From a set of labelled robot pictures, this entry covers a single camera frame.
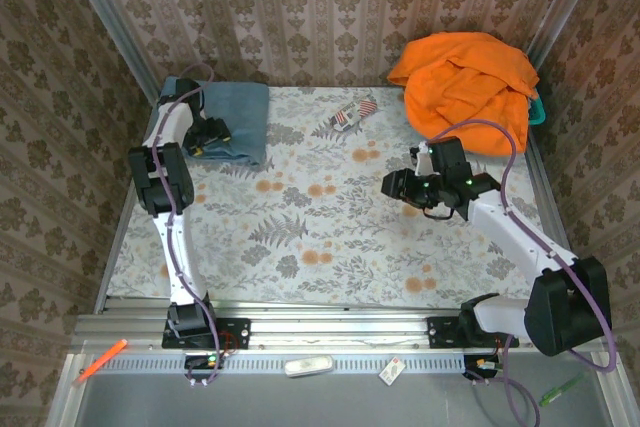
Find light blue denim trousers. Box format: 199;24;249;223
162;75;271;167

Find flag print striped pouch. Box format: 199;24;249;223
328;99;377;132

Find floral patterned tablecloth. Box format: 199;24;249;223
107;85;569;309

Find orange crumpled garment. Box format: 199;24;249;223
387;31;541;157

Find teal plastic basket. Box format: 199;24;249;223
527;89;547;128

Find white tag with red mark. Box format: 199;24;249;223
378;356;405;387

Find white oblong plastic device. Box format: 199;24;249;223
283;355;334;378

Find black connector with green light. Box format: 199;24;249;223
184;354;224;374

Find green pen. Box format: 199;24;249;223
539;371;591;407

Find orange marker pen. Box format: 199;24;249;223
74;339;129;384

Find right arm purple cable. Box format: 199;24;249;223
427;119;619;423

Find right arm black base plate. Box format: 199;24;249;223
427;315;520;348

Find aluminium frame post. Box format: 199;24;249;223
57;0;166;101
524;0;599;68

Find aluminium mounting rail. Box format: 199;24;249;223
69;304;621;354

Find slotted grey cable duct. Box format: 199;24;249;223
82;356;471;375

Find black connector with coloured wires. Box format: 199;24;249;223
463;354;501;381

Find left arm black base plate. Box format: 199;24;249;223
161;316;251;350

